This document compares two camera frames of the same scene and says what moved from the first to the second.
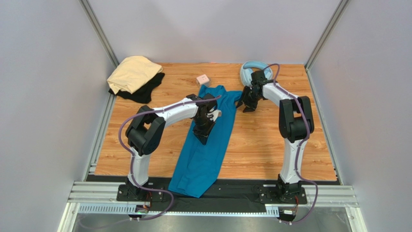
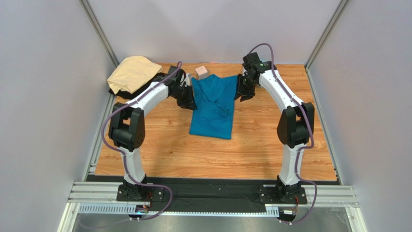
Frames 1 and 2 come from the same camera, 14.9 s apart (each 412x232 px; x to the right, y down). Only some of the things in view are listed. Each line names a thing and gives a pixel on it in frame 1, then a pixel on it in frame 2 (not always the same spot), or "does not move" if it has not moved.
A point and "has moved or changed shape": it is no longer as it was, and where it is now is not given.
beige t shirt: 131,72 does not move
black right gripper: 248,101 to 244,87
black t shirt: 142,94 does not move
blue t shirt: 199,164 has moved or changed shape
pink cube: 203,79 to 201,73
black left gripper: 202,135 to 189,102
